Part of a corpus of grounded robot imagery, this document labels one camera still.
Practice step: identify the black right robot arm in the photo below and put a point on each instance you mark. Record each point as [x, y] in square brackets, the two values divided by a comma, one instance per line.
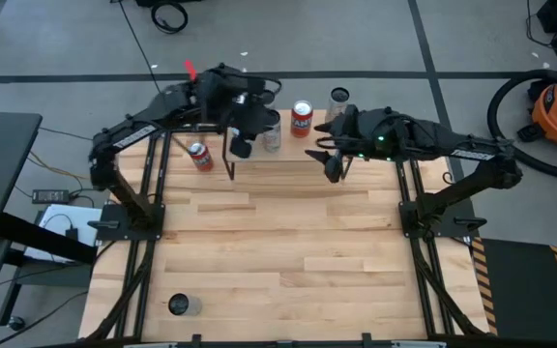
[472, 154]

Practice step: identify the red Fanta soda can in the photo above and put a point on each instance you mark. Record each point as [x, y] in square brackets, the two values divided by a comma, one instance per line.
[301, 123]
[201, 157]

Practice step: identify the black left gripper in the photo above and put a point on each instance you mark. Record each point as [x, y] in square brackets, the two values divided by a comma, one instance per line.
[230, 96]

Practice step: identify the white edge bracket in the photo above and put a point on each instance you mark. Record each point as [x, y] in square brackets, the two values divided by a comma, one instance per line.
[419, 345]
[150, 345]

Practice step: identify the black table clamp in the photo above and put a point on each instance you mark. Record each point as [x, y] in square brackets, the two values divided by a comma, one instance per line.
[366, 340]
[195, 340]

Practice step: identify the wooden shelf black metal frame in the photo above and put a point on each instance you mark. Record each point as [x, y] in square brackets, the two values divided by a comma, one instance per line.
[290, 151]

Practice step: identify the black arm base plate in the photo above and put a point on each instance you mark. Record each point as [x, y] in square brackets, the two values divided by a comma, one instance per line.
[457, 227]
[114, 232]

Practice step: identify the black mat hazard stripes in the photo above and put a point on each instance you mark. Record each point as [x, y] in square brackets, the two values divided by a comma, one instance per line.
[520, 290]

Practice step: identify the black caster wheel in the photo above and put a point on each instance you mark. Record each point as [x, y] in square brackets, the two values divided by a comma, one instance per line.
[16, 323]

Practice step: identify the white flat board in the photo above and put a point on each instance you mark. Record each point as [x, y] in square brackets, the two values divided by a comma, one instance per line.
[56, 215]

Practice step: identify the black power adapter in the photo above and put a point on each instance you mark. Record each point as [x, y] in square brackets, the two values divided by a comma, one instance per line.
[50, 196]

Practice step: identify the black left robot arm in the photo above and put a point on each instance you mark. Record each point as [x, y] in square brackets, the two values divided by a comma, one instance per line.
[133, 130]

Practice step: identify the black desk leg frame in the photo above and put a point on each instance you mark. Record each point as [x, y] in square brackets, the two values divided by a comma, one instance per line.
[66, 250]

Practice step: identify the red tape tag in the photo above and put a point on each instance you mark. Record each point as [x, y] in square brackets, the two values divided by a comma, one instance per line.
[191, 70]

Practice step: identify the small black charger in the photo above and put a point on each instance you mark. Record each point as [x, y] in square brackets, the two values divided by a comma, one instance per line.
[71, 234]

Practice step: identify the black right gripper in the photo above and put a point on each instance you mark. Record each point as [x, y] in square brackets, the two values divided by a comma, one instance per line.
[370, 135]

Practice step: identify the black aluminium table frame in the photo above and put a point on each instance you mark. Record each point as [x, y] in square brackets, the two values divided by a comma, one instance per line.
[240, 345]

